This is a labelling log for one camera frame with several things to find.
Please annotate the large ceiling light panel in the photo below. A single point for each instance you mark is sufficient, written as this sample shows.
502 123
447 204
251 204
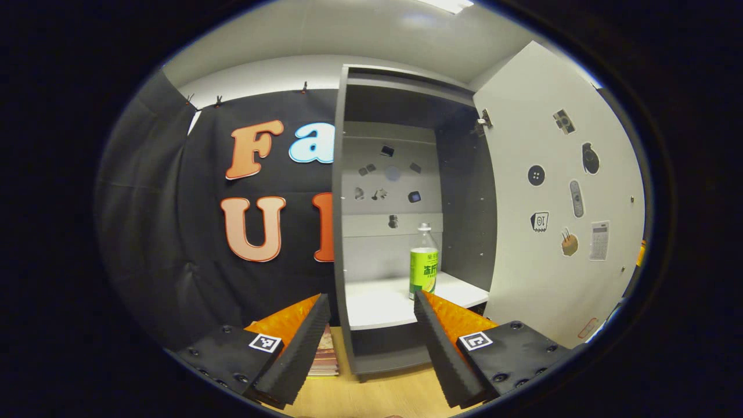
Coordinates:
447 4

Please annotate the black backdrop cloth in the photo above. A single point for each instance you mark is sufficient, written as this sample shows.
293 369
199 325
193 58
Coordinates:
162 232

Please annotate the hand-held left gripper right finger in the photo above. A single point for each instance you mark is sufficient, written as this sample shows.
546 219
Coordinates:
438 348

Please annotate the dark grey cabinet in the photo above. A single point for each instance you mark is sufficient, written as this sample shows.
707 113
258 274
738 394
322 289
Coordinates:
464 203

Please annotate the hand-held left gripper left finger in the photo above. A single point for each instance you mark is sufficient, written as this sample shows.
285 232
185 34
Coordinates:
302 354

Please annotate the stack of pink books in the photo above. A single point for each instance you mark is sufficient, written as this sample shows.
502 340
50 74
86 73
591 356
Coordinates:
326 357

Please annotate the beige cabinet door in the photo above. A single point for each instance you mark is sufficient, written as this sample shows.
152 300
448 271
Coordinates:
522 278

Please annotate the green label bottle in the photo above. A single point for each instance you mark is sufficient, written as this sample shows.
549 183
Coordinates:
422 273

